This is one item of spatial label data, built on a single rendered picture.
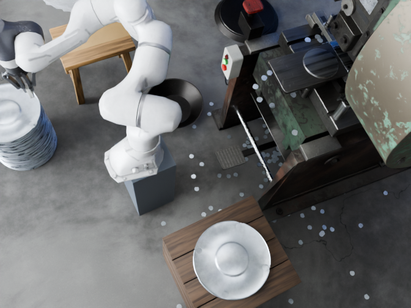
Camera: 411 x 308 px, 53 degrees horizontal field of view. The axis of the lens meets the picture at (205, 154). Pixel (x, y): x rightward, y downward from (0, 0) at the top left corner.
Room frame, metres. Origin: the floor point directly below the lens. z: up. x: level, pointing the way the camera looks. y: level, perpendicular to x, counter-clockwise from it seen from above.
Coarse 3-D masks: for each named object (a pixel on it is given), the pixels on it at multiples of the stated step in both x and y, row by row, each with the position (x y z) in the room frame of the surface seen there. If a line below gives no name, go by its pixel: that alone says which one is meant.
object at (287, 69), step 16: (320, 48) 1.02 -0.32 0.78; (272, 64) 0.91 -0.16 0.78; (288, 64) 0.92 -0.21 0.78; (304, 64) 0.93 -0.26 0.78; (320, 64) 0.95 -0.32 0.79; (336, 64) 0.96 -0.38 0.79; (288, 80) 0.86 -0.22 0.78; (304, 80) 0.87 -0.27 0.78; (320, 80) 0.88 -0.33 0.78; (304, 96) 0.89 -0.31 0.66
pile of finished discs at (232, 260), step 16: (224, 224) 0.44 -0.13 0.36; (240, 224) 0.45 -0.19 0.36; (208, 240) 0.37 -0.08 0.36; (224, 240) 0.38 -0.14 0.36; (240, 240) 0.39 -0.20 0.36; (256, 240) 0.41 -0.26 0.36; (208, 256) 0.31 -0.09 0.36; (224, 256) 0.32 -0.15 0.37; (240, 256) 0.33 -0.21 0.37; (256, 256) 0.35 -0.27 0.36; (208, 272) 0.25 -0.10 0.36; (224, 272) 0.26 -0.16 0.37; (240, 272) 0.28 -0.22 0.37; (256, 272) 0.29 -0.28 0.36; (208, 288) 0.19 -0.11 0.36; (224, 288) 0.21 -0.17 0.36; (240, 288) 0.22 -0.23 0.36; (256, 288) 0.23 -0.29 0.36
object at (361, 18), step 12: (348, 0) 1.01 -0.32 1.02; (360, 0) 0.99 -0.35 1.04; (372, 0) 0.96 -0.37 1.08; (384, 0) 0.94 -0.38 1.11; (348, 12) 0.99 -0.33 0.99; (360, 12) 0.97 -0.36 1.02; (372, 12) 0.94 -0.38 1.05; (336, 24) 0.98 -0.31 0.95; (348, 24) 0.96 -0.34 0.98; (360, 24) 0.96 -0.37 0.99; (336, 36) 0.97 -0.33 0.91; (348, 36) 0.93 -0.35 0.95; (360, 36) 0.93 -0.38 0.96; (348, 48) 0.92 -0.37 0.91; (360, 48) 0.92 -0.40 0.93
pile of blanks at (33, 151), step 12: (48, 120) 0.80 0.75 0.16; (36, 132) 0.69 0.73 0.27; (48, 132) 0.74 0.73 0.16; (0, 144) 0.59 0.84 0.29; (12, 144) 0.60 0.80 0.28; (24, 144) 0.63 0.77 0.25; (36, 144) 0.67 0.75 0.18; (48, 144) 0.71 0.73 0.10; (0, 156) 0.58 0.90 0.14; (12, 156) 0.59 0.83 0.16; (24, 156) 0.61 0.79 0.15; (36, 156) 0.64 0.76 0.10; (48, 156) 0.68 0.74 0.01; (12, 168) 0.58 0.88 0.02; (24, 168) 0.59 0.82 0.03
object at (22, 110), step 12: (0, 84) 0.85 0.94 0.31; (0, 96) 0.80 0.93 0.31; (12, 96) 0.81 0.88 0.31; (24, 96) 0.83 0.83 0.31; (36, 96) 0.83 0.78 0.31; (0, 108) 0.74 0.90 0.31; (12, 108) 0.75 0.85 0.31; (24, 108) 0.77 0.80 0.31; (36, 108) 0.78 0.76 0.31; (0, 120) 0.68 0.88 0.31; (12, 120) 0.70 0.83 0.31; (24, 120) 0.71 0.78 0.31; (36, 120) 0.72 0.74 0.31; (0, 132) 0.64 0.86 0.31; (12, 132) 0.65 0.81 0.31; (24, 132) 0.66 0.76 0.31
